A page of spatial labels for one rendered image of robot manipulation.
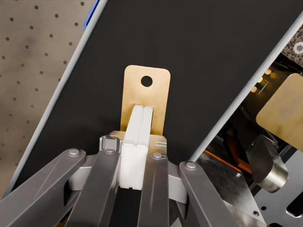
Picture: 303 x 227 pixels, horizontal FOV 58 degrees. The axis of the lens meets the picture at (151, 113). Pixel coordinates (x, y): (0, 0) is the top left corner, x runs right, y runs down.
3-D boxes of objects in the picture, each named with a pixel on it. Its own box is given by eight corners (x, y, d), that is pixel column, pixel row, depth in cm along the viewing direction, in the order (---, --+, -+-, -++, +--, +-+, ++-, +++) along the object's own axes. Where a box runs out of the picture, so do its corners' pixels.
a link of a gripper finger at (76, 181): (114, 196, 15) (59, 189, 15) (126, 150, 19) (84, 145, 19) (116, 172, 14) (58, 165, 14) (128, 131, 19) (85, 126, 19)
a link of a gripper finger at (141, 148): (135, 145, 15) (148, 147, 15) (143, 105, 22) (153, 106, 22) (130, 189, 16) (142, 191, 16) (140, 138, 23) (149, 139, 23)
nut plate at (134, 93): (158, 157, 26) (158, 164, 24) (118, 152, 26) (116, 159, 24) (171, 69, 23) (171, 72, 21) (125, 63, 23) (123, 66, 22)
